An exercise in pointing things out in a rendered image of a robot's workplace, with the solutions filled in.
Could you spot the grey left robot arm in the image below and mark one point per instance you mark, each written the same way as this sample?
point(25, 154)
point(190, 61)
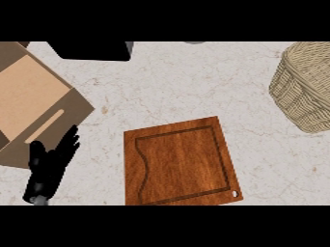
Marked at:
point(40, 201)

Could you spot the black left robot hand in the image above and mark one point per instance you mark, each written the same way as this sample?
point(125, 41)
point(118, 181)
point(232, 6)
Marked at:
point(47, 167)

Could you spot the open wooden drawer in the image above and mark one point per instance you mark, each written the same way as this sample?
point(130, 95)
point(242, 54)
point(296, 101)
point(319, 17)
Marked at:
point(28, 99)

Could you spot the black appliance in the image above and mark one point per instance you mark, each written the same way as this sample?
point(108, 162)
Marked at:
point(94, 50)

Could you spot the brown wooden cutting board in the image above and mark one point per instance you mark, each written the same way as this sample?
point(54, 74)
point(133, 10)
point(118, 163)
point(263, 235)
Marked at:
point(184, 162)

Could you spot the tan wicker basket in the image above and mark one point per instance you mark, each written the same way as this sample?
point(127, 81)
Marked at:
point(313, 87)

